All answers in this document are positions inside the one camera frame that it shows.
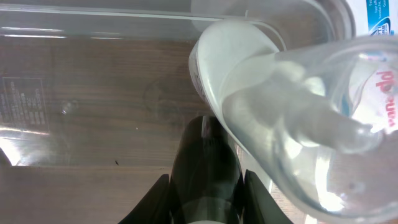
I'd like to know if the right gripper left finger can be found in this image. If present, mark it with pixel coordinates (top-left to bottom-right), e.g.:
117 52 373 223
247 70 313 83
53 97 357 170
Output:
119 174 170 224

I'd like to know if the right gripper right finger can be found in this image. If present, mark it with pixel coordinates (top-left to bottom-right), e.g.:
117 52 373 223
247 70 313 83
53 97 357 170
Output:
243 170 292 224

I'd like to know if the dark bottle white cap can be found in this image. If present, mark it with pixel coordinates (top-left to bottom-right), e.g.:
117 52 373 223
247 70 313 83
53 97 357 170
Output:
169 116 244 223

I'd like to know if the white spray bottle clear cap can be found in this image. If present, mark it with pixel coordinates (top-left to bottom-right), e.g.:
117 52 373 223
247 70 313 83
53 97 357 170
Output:
189 19 397 223

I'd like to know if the white Panadol box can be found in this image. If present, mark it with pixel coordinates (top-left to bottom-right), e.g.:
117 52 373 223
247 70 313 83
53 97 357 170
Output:
348 0 397 134

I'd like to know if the clear plastic container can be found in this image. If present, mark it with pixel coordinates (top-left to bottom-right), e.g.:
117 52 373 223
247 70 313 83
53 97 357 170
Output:
1 0 356 223

